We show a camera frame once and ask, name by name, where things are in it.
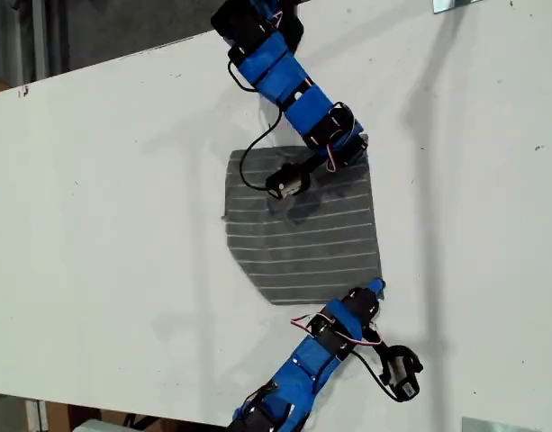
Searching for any shiny metal bracket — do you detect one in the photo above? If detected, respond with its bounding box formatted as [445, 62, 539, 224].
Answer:
[431, 0, 480, 15]

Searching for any black camera box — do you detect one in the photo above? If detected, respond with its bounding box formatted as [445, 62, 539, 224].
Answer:
[380, 345, 425, 402]
[265, 162, 311, 201]

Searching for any grey striped square towel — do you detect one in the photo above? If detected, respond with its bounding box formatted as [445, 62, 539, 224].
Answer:
[220, 132, 385, 308]

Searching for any black camera cable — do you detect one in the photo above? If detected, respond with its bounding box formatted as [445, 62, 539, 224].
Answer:
[352, 349, 401, 402]
[226, 58, 286, 193]

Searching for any white plastic container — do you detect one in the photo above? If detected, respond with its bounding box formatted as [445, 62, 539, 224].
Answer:
[70, 418, 126, 432]

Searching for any white table leg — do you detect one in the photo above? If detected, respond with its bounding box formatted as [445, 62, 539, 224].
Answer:
[24, 398, 50, 432]

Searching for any black camera stalk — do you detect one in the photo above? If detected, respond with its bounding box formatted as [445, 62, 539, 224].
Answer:
[300, 150, 336, 179]
[364, 327, 394, 357]

